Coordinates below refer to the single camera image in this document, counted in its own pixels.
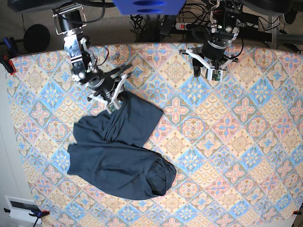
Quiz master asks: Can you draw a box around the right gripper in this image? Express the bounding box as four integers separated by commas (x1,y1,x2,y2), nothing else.
88,64,132,101

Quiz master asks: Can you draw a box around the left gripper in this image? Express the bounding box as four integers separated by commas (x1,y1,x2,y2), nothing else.
192,40,239,78

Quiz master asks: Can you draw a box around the dark blue t-shirt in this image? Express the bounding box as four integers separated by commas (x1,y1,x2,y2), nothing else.
67,92,177,200

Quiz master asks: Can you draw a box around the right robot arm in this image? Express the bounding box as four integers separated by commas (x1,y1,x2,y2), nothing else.
52,1,131,104

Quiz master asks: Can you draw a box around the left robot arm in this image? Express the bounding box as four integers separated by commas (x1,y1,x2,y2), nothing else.
186,0,242,81

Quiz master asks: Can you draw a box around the white power strip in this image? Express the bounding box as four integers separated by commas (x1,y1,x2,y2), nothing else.
175,22,193,31

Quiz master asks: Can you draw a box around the patterned tablecloth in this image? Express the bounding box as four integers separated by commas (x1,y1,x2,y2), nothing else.
5,44,303,227

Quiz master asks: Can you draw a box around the black round stool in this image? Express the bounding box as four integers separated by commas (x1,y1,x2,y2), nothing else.
23,24,50,53

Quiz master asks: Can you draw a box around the upper left table clamp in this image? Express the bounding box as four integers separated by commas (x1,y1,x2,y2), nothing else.
0,37,17,75

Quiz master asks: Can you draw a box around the table clamp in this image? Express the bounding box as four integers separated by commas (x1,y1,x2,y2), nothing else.
293,210,302,216
0,37,17,75
4,208,50,227

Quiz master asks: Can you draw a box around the lower left table clamp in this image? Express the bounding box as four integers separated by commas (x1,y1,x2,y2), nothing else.
4,208,50,227

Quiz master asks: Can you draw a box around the lower right table clamp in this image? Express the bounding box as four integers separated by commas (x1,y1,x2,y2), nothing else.
293,210,302,216

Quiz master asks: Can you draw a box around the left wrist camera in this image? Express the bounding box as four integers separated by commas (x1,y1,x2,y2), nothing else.
206,69,223,81

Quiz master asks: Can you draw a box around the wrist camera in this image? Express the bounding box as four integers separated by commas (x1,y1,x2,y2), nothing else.
106,102,121,114
206,69,223,81

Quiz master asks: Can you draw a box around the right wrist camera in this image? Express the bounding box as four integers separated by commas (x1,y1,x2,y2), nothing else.
106,102,121,114

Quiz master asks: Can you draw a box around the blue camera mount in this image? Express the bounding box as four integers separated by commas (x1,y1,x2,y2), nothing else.
113,0,186,15

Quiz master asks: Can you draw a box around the white wall outlet box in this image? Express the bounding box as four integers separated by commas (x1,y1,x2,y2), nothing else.
5,196,38,224

